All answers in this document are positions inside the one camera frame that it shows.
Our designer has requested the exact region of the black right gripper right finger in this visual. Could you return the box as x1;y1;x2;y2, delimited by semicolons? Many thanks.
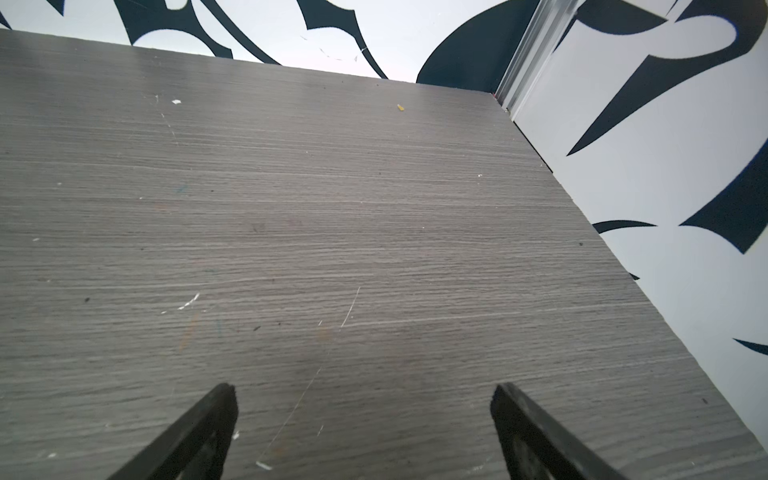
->
490;383;624;480

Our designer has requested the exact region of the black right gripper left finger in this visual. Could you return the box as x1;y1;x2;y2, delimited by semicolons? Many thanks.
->
110;383;239;480

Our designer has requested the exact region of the aluminium frame post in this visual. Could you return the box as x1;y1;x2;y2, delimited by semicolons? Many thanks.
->
495;0;579;120

